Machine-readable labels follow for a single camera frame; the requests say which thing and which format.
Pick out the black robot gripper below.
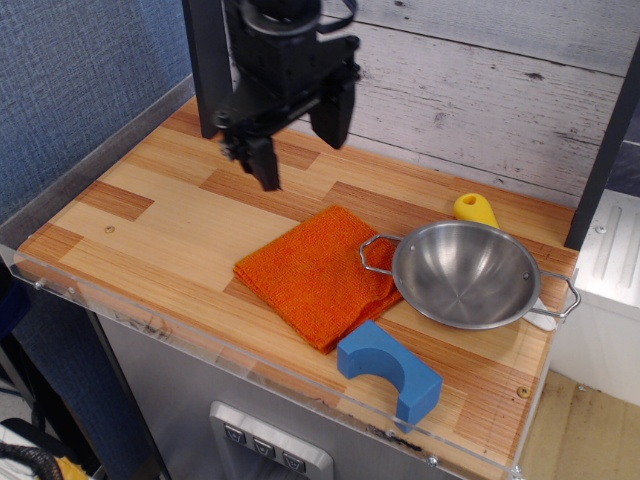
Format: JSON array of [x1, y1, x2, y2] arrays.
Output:
[[214, 12, 360, 191]]

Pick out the orange knitted towel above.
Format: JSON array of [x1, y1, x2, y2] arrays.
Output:
[[234, 205, 402, 354]]

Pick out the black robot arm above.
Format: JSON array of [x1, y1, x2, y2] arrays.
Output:
[[213, 1, 360, 191]]

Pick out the blue arch foam block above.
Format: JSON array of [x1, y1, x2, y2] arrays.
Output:
[[337, 320, 443, 433]]

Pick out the stainless steel cabinet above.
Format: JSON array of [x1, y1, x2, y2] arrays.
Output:
[[99, 317, 442, 479]]

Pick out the silver button control panel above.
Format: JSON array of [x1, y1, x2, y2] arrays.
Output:
[[209, 401, 334, 479]]

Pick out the white ribbed appliance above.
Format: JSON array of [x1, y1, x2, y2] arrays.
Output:
[[576, 190, 639, 307]]

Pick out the clear acrylic table guard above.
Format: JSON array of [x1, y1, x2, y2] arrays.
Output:
[[1, 218, 556, 479]]

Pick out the yellow black bag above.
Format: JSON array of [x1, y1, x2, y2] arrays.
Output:
[[1, 443, 90, 480]]

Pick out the black left upright post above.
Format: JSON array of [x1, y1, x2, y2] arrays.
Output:
[[181, 0, 233, 139]]

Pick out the black upright post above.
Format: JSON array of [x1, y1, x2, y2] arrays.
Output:
[[563, 0, 640, 250], [181, 0, 233, 139]]

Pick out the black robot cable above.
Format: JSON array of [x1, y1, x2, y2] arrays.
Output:
[[314, 0, 359, 37]]

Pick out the steel two-handled bowl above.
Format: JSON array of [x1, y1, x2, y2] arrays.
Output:
[[359, 220, 581, 330]]

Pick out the black right upright post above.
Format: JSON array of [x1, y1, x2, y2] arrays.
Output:
[[563, 0, 640, 250]]

